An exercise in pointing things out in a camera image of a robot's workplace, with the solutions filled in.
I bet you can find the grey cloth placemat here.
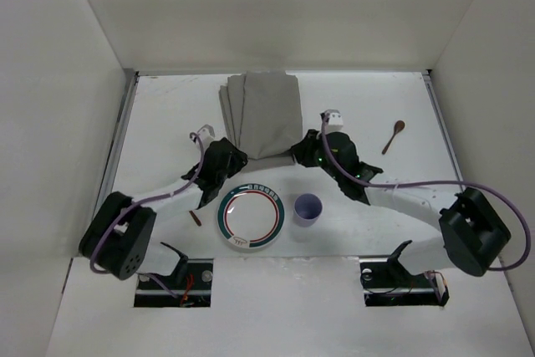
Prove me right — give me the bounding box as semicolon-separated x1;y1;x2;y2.
219;72;303;171

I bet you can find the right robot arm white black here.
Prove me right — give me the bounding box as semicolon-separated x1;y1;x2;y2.
290;130;511;277

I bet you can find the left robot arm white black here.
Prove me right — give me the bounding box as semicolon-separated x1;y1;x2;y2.
79;138;247;283

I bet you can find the lilac plastic cup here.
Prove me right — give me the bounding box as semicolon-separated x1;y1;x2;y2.
293;193;323;227

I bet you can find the white plate green red rim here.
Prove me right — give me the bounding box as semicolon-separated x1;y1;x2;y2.
217;183;286;252

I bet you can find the brown wooden fork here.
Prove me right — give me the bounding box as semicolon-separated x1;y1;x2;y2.
189;211;202;227

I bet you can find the brown wooden spoon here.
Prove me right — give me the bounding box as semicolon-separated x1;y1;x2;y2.
381;120;405;155

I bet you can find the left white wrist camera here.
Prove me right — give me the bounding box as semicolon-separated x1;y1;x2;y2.
192;125;215;146

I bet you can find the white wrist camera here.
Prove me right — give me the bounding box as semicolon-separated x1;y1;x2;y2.
321;109;344;132
192;125;215;146

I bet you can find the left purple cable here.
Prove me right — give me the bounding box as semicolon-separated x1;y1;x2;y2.
89;131;210;298

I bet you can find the purple cable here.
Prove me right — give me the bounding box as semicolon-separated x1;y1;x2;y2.
89;131;210;298
319;112;531;271

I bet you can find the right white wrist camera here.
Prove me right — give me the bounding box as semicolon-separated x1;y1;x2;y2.
321;109;344;132

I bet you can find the left aluminium table rail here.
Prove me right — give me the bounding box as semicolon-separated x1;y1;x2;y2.
81;70;140;258

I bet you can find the aluminium table rail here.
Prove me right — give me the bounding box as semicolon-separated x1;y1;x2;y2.
81;70;140;258
422;69;463;181

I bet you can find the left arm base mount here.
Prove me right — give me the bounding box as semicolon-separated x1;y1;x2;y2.
134;259;214;309

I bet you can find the right aluminium table rail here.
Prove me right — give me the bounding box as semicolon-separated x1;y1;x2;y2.
422;69;463;181

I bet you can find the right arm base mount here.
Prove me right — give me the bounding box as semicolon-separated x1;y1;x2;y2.
360;259;450;308

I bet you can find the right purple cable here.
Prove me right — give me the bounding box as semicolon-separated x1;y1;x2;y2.
319;112;531;271

